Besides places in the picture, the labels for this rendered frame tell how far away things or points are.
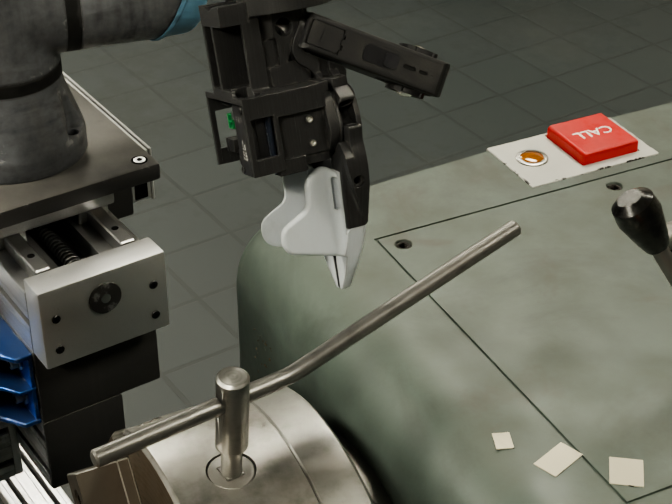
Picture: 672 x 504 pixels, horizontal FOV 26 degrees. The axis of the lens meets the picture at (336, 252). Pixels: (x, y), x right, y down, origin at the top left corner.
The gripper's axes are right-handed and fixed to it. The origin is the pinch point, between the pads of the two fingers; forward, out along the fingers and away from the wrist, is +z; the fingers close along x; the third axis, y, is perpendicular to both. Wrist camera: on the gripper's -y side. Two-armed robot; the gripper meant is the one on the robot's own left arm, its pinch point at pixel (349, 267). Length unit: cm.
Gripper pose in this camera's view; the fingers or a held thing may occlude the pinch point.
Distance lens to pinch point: 102.5
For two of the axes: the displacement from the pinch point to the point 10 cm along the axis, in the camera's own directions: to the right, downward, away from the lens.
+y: -9.0, 2.4, -3.7
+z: 1.5, 9.5, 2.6
